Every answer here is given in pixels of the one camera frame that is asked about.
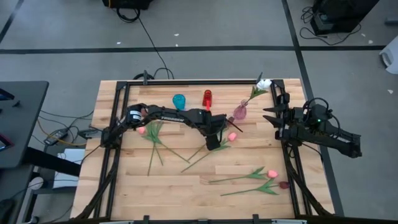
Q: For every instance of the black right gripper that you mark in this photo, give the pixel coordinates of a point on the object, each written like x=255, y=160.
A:
x=293, y=116

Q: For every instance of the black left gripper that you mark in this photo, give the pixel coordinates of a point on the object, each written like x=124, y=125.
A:
x=214, y=141

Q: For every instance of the pink artificial tulip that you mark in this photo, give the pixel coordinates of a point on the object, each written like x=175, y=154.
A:
x=272, y=173
x=231, y=136
x=141, y=130

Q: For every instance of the white artificial tulip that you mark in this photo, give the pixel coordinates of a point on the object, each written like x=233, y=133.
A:
x=264, y=84

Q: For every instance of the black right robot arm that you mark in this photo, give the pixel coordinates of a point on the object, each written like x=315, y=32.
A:
x=326, y=134

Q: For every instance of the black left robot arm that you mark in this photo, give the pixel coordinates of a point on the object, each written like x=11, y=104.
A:
x=174, y=116

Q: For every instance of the purple glass vase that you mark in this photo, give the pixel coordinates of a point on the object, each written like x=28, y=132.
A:
x=240, y=112

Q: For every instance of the red glass vase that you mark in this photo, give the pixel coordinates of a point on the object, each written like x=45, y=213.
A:
x=207, y=97

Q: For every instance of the blue glass vase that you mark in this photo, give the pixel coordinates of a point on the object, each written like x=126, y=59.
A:
x=178, y=101

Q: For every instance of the large black equipment case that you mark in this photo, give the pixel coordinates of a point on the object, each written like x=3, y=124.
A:
x=339, y=15

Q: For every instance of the white plastic bin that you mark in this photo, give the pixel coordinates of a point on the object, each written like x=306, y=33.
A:
x=390, y=59

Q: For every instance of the white cardboard box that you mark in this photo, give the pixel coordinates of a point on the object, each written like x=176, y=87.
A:
x=70, y=155

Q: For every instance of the black desk base beam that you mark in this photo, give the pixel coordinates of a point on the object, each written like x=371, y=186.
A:
x=53, y=162

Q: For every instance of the black equipment box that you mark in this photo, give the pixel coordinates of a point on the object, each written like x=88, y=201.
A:
x=127, y=3

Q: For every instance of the white round object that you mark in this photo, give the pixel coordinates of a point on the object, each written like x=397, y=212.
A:
x=35, y=183

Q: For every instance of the black desk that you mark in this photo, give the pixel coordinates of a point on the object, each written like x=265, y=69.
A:
x=21, y=124

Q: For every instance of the dark grey desk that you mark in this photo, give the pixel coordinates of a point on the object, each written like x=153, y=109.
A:
x=12, y=193

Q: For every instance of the red-edged dark device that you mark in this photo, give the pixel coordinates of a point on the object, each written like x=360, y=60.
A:
x=4, y=143

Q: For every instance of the dark handheld device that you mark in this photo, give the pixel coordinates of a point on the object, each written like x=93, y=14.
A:
x=6, y=94

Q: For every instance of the black aluminium table frame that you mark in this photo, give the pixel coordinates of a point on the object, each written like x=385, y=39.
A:
x=199, y=82

